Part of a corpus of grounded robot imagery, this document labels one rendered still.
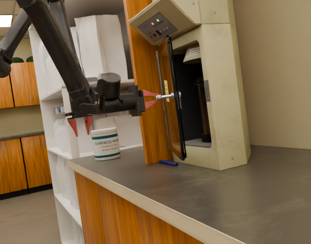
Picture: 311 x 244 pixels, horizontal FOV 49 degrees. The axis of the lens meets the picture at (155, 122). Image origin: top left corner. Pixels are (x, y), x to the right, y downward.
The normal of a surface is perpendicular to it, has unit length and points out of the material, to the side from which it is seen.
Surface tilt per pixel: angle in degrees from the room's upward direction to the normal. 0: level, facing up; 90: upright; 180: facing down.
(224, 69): 90
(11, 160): 90
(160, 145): 90
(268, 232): 0
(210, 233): 90
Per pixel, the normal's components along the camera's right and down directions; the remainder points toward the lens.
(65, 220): 0.43, -0.01
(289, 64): -0.90, 0.14
